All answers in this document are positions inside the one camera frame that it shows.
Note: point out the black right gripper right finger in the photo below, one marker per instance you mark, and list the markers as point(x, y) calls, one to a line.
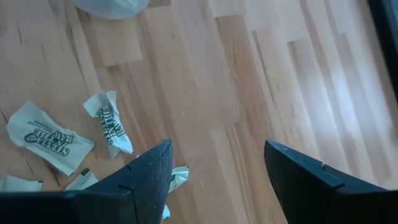
point(311, 193)

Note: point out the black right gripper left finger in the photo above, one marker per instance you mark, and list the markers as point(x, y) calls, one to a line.
point(140, 186)

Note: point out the crumpled green white stevia packet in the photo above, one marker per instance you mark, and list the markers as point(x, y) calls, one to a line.
point(112, 124)
point(178, 177)
point(82, 180)
point(18, 184)
point(49, 140)

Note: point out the clear plastic deli cup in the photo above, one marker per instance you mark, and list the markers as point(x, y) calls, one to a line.
point(112, 7)

